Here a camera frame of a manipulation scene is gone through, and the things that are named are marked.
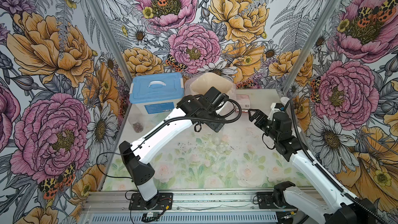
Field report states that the tall jar with white lid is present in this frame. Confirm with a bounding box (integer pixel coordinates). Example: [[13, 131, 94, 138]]
[[280, 96, 291, 105]]

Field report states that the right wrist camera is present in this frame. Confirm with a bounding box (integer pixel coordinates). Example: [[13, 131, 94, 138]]
[[268, 103, 285, 120]]

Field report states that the clear jar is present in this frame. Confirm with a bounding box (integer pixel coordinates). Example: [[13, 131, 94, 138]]
[[127, 114, 144, 133]]

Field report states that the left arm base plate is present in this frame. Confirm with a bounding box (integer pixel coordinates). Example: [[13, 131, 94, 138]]
[[129, 192, 174, 211]]

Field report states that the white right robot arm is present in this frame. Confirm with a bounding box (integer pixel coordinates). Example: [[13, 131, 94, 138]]
[[248, 109, 382, 224]]

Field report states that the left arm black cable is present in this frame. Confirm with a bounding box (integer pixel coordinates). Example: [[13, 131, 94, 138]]
[[133, 97, 243, 150]]

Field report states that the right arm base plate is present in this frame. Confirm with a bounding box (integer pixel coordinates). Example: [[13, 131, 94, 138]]
[[254, 192, 297, 211]]

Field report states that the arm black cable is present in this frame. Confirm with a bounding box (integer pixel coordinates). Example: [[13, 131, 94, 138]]
[[133, 97, 243, 150], [284, 99, 388, 224]]

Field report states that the bin with plastic liner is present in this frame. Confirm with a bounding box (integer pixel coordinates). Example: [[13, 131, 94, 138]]
[[184, 73, 236, 119]]

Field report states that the blue lidded storage box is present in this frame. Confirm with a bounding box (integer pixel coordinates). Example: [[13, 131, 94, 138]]
[[129, 72, 184, 115]]

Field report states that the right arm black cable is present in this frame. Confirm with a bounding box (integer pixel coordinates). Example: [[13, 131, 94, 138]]
[[284, 99, 388, 224]]

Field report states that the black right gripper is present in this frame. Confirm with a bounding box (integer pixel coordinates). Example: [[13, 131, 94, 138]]
[[248, 109, 280, 142]]

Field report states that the pink tea packet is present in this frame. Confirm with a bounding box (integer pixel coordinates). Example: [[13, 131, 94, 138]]
[[236, 94, 251, 112]]

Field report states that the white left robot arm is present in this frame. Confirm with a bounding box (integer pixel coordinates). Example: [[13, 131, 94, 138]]
[[119, 87, 242, 209]]

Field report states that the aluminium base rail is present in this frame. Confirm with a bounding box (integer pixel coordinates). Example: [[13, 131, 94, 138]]
[[79, 188, 323, 224]]

